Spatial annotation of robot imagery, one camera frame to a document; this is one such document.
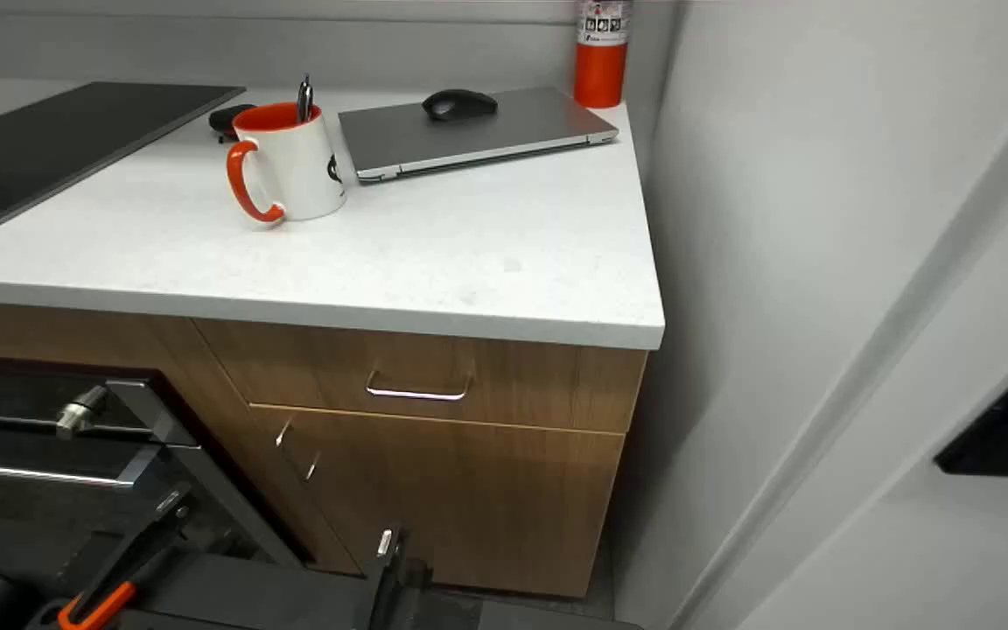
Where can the wooden drawer front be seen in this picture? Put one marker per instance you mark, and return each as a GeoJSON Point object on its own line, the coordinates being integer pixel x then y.
{"type": "Point", "coordinates": [527, 387]}

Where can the grey closed laptop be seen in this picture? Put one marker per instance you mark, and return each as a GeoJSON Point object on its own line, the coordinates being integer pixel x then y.
{"type": "Point", "coordinates": [469, 139]}

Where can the wooden cabinet door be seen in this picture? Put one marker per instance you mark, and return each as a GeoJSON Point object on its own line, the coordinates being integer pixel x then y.
{"type": "Point", "coordinates": [482, 501]}

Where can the black computer mouse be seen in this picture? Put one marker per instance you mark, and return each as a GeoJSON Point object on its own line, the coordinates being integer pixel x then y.
{"type": "Point", "coordinates": [459, 103]}

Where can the small silver cabinet knob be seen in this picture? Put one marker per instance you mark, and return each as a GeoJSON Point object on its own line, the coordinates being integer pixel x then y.
{"type": "Point", "coordinates": [314, 468]}
{"type": "Point", "coordinates": [281, 436]}

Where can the orange white spray can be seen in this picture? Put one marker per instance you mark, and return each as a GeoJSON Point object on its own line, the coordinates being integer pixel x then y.
{"type": "Point", "coordinates": [599, 70]}

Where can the black glass cooktop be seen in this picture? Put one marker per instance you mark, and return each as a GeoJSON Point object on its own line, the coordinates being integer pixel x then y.
{"type": "Point", "coordinates": [62, 145]}

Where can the black post silver tip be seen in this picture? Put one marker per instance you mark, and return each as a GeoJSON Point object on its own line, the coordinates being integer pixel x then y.
{"type": "Point", "coordinates": [385, 578]}

